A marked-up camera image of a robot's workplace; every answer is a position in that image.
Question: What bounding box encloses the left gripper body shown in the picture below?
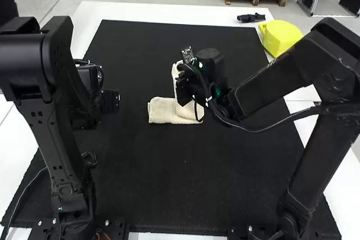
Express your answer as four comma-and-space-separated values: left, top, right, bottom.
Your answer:
83, 88, 120, 130

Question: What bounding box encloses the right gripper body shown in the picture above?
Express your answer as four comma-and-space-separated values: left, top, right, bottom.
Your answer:
175, 48, 226, 107

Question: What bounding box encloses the pale towel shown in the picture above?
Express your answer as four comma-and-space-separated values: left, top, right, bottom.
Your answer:
147, 60, 206, 125

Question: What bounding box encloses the black handheld device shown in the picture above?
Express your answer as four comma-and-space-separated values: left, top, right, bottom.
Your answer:
236, 12, 268, 23

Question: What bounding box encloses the yellow plastic cover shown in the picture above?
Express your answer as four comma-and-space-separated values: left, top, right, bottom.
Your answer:
258, 20, 305, 58

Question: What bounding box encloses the black mat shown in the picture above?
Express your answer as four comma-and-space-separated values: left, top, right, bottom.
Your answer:
1, 19, 341, 238

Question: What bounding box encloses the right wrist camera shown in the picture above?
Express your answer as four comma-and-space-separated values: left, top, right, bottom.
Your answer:
181, 45, 196, 64

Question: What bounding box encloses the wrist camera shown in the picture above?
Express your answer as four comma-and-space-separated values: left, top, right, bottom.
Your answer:
76, 64, 104, 91
181, 45, 196, 64

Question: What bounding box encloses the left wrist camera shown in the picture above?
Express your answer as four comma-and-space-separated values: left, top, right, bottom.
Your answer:
76, 64, 104, 91

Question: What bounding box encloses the black cable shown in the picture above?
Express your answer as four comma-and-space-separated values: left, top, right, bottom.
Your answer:
192, 93, 205, 123
210, 102, 329, 133

